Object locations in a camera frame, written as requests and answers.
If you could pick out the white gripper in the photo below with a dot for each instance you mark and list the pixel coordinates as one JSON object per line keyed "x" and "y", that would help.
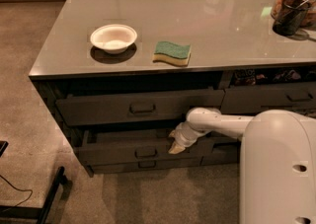
{"x": 182, "y": 135}

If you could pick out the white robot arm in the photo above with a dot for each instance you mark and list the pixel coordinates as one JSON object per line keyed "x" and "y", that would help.
{"x": 277, "y": 161}

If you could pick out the dark grey drawer cabinet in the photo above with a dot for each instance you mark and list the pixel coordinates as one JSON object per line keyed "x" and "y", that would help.
{"x": 232, "y": 45}

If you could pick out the green yellow sponge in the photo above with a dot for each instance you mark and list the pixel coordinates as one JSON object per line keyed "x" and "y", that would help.
{"x": 172, "y": 53}

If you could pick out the white round bowl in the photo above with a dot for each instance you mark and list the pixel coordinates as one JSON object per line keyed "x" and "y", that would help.
{"x": 113, "y": 39}

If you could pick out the black metal stand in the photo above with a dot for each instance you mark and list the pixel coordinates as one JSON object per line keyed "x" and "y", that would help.
{"x": 38, "y": 214}

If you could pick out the black mesh cup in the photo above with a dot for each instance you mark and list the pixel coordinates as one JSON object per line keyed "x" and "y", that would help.
{"x": 290, "y": 17}

